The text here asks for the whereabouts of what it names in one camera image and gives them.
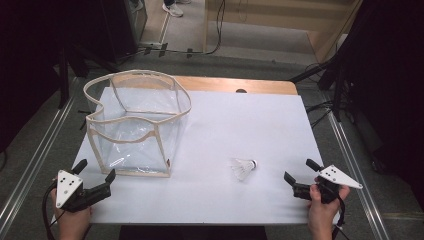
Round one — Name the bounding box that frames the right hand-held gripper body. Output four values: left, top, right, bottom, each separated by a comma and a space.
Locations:
292, 164, 364, 205

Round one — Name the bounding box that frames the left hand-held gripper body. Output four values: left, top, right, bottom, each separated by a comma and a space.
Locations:
54, 169, 113, 214

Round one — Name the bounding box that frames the person's left hand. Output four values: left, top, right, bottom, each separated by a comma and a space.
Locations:
50, 189, 93, 236

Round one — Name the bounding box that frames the person's right hand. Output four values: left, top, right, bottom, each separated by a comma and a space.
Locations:
306, 183, 351, 228

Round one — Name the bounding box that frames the clear plastic box beige trim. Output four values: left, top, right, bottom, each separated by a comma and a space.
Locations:
82, 68, 193, 179

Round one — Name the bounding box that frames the white shuttlecock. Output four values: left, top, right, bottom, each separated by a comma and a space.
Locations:
230, 157, 258, 182

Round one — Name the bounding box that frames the white table mat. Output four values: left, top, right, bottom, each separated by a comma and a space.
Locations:
71, 86, 324, 225

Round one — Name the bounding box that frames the black metal stand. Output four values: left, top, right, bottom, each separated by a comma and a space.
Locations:
57, 39, 101, 110
289, 49, 354, 123

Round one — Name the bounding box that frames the black cabinet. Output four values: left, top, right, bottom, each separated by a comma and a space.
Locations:
99, 0, 148, 65

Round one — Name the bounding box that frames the wooden partition board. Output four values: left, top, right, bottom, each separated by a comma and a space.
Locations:
202, 0, 365, 65

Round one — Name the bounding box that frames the metal floor rail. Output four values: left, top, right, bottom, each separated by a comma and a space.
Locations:
0, 95, 78, 229
327, 109, 392, 240

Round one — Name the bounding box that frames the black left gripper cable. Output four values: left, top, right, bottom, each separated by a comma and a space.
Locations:
41, 181, 58, 240

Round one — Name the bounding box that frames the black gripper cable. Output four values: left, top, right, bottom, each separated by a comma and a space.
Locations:
41, 181, 58, 240
332, 195, 351, 240

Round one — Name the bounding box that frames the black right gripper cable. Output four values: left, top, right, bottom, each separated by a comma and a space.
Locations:
332, 195, 351, 240

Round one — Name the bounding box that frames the bundle of black cables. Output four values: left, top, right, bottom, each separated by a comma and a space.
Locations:
304, 99, 335, 130

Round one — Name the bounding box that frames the black floor cable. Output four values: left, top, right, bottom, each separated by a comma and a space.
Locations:
135, 0, 227, 57

